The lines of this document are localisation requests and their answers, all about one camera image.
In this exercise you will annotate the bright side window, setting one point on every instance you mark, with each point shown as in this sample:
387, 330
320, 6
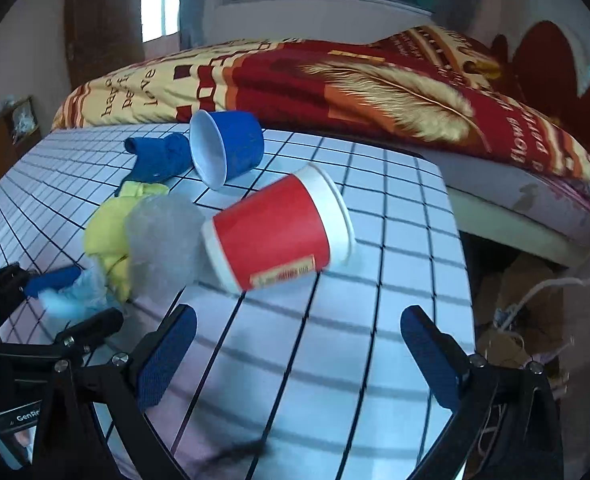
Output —
157, 5

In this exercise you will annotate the brown wooden door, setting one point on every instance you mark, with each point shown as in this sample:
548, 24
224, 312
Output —
100, 30

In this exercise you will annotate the blue plastic cup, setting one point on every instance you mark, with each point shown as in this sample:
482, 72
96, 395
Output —
240, 145

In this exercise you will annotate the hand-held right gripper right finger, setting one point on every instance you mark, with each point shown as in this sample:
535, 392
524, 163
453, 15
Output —
430, 355

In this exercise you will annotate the grey curtain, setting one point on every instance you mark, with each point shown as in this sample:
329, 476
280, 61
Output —
195, 5

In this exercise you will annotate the bed with red-yellow blanket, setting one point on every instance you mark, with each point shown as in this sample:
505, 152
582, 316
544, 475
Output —
325, 90

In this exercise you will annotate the cardboard box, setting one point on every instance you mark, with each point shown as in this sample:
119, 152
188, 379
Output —
530, 280

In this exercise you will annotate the crumpled clear plastic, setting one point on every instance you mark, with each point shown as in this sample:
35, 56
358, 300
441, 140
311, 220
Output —
165, 240

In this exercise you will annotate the white red bed frame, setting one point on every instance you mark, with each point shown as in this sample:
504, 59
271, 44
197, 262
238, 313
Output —
540, 60

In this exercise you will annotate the red paper cup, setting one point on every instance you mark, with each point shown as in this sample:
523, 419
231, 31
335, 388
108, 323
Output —
275, 240

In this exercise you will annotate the crumpled yellow wrapper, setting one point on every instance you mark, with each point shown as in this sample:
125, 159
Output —
107, 232

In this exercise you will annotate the crumpled blue cloth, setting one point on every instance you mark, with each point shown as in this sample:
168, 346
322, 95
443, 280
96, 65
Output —
157, 160

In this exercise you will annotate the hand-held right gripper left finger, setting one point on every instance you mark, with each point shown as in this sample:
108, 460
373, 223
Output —
167, 355

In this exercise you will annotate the white checkered tablecloth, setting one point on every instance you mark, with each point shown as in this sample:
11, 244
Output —
350, 360

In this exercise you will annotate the light blue plastic wrapper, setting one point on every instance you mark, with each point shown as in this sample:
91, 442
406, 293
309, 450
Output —
75, 302

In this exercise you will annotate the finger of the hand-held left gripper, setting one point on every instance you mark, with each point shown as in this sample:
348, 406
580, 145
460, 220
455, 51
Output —
50, 282
92, 325

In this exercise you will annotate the grey floral mattress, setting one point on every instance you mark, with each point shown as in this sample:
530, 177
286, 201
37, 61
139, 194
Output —
500, 180

